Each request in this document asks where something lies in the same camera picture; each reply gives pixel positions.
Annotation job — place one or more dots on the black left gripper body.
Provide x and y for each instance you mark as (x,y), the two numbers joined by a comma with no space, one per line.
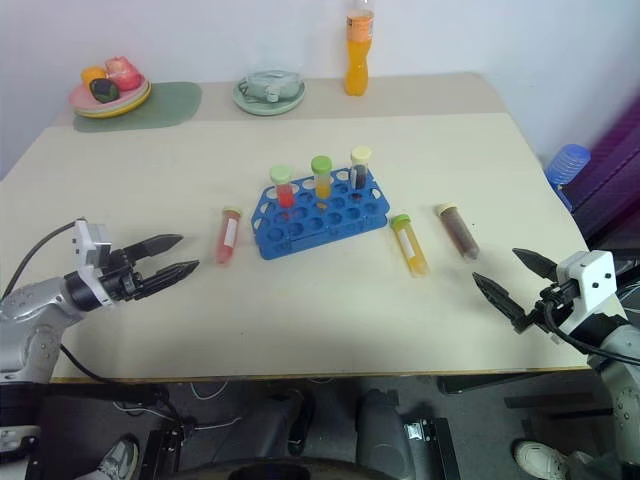
(122,280)

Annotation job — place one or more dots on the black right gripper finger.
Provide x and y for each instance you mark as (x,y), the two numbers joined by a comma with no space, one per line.
(537,264)
(500,297)

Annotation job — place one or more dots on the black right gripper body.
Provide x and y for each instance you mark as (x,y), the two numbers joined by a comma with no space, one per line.
(542,307)

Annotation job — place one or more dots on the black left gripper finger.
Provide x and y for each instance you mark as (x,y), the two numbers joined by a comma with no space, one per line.
(155,245)
(170,274)

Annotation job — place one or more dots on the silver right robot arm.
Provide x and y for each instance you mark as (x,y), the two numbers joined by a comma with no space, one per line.
(620,360)

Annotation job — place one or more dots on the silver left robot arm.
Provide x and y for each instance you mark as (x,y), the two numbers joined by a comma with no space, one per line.
(30,320)

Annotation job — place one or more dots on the pink liquid tube, labelled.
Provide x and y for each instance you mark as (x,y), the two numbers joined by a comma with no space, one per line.
(227,235)

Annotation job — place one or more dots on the brown liquid tube, cream cap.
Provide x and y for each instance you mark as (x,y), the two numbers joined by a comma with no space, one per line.
(457,230)

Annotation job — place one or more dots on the orange liquid tube, labelled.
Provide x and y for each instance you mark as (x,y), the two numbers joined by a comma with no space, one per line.
(410,245)

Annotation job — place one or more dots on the red liquid tube, pale green cap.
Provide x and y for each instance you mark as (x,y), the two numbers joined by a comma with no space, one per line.
(285,192)

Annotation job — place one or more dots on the blue test tube rack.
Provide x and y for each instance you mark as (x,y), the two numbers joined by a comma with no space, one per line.
(320,227)

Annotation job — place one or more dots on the orange liquid tube, green cap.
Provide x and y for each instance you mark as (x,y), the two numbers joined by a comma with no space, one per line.
(322,175)

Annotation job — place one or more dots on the dark liquid tube, cream cap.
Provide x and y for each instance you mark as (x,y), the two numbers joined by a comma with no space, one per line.
(360,172)

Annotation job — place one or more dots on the blue ribbed plastic bottle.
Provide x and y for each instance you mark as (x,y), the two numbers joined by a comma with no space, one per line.
(565,167)

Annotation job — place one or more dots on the purple fabric object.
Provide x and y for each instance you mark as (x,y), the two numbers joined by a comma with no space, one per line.
(612,170)

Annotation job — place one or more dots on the yellow plate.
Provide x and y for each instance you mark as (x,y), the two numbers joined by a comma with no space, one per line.
(125,110)

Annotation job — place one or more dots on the green placemat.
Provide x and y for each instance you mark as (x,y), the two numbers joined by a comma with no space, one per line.
(170,107)

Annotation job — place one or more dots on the white shoe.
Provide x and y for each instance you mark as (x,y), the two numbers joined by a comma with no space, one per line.
(542,457)

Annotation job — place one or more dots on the dark green toy fruit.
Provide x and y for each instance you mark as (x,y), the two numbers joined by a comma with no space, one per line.
(104,90)

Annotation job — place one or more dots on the pink plate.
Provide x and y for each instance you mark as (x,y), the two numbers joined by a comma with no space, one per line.
(80,100)

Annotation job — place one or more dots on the red toy fruit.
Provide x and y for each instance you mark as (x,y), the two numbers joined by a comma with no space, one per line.
(122,72)

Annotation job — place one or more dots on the grey shoe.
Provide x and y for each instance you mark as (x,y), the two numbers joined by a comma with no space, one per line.
(120,456)

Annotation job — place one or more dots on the pale green plate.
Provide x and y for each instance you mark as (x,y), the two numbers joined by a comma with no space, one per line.
(267,106)

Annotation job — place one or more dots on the orange toy fruit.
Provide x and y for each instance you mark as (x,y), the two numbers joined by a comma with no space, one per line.
(92,74)

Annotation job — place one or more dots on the grey-green cloth pouch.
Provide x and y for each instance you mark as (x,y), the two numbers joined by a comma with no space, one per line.
(270,85)

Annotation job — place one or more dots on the orange soda bottle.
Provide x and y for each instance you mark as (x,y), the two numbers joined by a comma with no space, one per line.
(358,60)

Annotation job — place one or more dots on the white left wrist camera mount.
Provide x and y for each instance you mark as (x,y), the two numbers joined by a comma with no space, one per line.
(89,250)

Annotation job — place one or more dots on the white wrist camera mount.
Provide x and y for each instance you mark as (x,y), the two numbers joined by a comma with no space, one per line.
(590,280)
(89,250)

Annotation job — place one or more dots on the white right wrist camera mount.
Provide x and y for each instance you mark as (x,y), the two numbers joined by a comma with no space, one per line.
(590,280)

